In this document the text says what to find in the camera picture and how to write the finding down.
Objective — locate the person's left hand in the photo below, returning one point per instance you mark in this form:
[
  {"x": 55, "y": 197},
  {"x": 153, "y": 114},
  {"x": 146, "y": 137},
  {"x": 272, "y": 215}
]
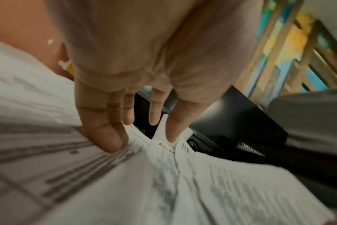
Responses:
[{"x": 143, "y": 44}]

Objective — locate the pile of printed papers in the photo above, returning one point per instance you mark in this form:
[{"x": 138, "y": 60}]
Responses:
[{"x": 226, "y": 186}]

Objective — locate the yellow paper scrap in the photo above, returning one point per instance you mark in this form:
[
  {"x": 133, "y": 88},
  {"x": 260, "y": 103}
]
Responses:
[{"x": 66, "y": 66}]

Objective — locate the white paper cup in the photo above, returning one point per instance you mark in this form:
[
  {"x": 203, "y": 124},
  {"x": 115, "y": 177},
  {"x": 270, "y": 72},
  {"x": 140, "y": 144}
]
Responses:
[{"x": 160, "y": 129}]

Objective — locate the black mesh paper tray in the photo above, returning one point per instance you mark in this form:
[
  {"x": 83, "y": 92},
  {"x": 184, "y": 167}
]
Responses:
[{"x": 254, "y": 147}]

